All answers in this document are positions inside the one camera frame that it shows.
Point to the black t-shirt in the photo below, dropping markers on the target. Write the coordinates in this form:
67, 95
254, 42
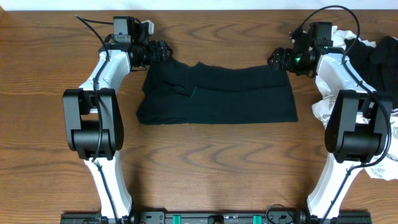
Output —
176, 93

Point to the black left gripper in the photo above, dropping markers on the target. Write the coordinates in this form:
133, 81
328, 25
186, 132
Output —
157, 56

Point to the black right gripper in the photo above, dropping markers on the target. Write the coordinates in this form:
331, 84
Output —
285, 64

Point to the black garment in pile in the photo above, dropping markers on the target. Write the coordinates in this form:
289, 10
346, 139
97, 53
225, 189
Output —
377, 65

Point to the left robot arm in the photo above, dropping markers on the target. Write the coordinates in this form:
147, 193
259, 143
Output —
93, 121

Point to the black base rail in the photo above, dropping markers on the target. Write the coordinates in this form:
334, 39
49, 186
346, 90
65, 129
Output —
273, 216

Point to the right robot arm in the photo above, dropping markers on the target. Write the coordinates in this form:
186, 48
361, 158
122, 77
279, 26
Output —
359, 125

